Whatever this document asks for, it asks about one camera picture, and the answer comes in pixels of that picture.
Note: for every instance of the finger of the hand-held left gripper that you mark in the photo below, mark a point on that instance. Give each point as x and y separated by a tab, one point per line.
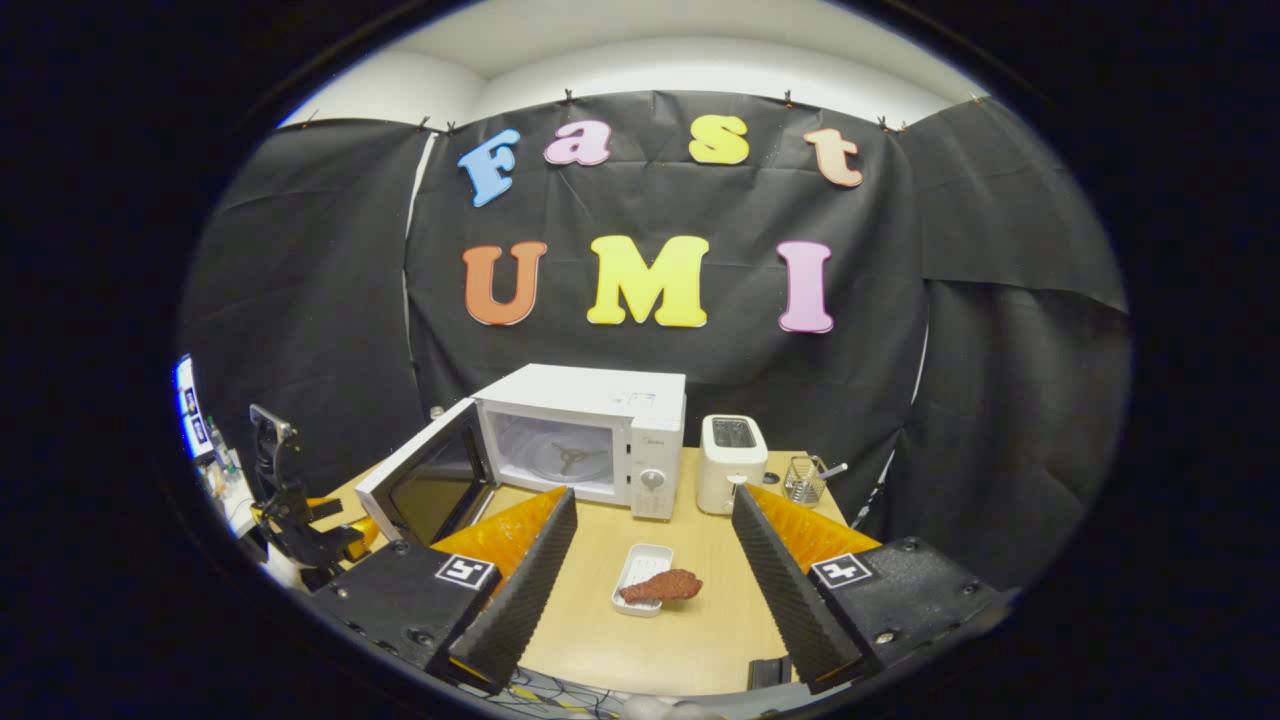
362	535

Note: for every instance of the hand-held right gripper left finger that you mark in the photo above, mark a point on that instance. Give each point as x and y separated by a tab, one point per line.
525	590

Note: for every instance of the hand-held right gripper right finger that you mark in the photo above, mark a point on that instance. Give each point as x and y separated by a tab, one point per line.
785	590

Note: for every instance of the brown fried chicken piece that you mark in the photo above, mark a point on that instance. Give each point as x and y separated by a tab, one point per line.
665	586

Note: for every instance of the white microwave oven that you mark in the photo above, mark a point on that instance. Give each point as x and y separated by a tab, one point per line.
600	390

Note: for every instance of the cluttered white side table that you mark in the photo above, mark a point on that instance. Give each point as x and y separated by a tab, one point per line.
235	490

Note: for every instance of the black table edge clamp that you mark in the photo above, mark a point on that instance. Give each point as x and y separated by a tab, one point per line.
768	673

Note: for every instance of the white rectangular tray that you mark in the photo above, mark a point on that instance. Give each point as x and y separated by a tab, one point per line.
640	560

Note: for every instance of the blue and white display board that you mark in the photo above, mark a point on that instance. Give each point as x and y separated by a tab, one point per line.
192	410

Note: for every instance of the white toaster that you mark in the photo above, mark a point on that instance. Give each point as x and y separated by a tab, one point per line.
730	470

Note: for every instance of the black backdrop cloth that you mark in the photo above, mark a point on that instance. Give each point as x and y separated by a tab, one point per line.
300	300

